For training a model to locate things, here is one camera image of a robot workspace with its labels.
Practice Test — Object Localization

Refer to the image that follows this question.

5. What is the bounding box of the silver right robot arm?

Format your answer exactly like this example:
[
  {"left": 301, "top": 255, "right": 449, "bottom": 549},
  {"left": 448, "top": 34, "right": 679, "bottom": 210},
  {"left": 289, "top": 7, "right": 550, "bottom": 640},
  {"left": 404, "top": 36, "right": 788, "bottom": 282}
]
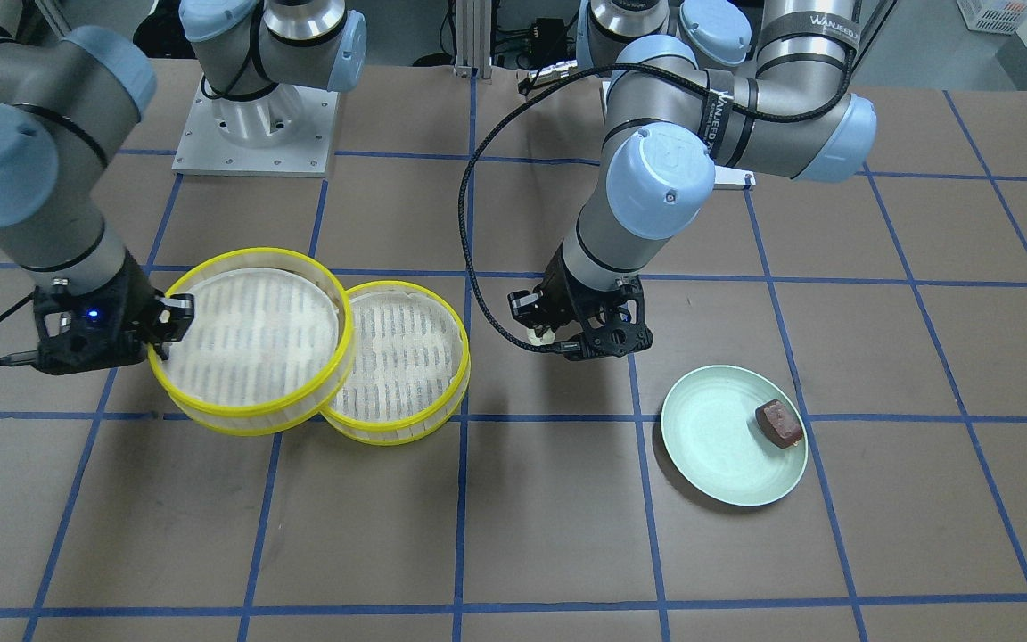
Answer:
[{"left": 0, "top": 1, "right": 195, "bottom": 375}]

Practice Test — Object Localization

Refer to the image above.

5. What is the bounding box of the beige bun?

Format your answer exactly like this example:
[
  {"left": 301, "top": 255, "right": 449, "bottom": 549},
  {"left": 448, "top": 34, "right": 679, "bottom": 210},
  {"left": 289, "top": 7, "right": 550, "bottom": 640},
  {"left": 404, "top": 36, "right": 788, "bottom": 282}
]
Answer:
[{"left": 527, "top": 326, "right": 557, "bottom": 347}]

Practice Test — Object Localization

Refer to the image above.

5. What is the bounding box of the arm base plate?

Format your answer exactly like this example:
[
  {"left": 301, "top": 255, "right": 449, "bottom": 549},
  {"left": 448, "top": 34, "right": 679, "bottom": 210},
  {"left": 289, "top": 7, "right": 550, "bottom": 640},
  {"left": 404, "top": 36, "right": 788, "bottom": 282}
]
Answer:
[
  {"left": 172, "top": 80, "right": 340, "bottom": 178},
  {"left": 714, "top": 164, "right": 758, "bottom": 191}
]

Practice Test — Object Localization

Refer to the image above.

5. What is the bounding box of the pale green plate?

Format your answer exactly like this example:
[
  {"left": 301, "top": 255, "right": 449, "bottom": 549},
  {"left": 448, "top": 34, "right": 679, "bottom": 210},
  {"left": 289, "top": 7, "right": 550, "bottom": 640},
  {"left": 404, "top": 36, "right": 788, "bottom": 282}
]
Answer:
[{"left": 661, "top": 365, "right": 810, "bottom": 507}]

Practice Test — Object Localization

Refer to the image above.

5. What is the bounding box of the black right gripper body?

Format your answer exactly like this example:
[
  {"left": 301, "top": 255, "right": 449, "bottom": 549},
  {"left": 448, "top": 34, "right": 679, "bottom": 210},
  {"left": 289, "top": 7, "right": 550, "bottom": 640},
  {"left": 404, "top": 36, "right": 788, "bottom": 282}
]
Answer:
[{"left": 33, "top": 252, "right": 167, "bottom": 375}]

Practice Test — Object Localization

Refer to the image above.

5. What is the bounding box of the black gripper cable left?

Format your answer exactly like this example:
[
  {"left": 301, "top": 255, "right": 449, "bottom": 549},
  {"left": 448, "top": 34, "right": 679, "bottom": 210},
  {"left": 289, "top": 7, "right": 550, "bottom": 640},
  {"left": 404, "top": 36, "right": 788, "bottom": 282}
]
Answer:
[{"left": 460, "top": 62, "right": 858, "bottom": 356}]

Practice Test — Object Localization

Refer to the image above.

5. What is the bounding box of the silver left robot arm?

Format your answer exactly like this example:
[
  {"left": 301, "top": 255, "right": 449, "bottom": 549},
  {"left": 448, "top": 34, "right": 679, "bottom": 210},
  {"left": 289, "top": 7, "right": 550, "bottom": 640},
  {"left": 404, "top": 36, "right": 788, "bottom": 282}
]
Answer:
[{"left": 508, "top": 1, "right": 877, "bottom": 360}]

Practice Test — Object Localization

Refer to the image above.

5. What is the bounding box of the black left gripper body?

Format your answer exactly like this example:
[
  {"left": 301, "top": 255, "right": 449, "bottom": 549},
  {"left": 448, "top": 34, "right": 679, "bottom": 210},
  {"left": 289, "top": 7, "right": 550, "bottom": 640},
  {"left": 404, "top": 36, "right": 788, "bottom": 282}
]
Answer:
[{"left": 508, "top": 249, "right": 653, "bottom": 361}]

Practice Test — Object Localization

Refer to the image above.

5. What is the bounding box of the brown bun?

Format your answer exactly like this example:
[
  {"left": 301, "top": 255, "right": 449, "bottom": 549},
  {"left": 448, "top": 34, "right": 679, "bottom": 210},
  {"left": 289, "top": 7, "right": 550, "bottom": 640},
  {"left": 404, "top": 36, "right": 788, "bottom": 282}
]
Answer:
[{"left": 754, "top": 399, "right": 804, "bottom": 449}]

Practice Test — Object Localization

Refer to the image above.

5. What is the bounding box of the aluminium frame post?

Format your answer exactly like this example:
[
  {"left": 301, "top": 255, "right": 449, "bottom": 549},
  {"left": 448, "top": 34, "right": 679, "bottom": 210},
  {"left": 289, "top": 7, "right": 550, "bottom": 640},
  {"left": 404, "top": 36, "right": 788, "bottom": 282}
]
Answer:
[{"left": 452, "top": 0, "right": 493, "bottom": 81}]

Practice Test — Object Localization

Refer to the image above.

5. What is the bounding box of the yellow steamer basket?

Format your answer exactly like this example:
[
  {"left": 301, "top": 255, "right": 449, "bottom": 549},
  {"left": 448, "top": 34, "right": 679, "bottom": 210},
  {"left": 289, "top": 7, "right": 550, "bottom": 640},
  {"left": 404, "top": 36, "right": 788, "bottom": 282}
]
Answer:
[
  {"left": 148, "top": 247, "right": 355, "bottom": 436},
  {"left": 322, "top": 280, "right": 472, "bottom": 446}
]

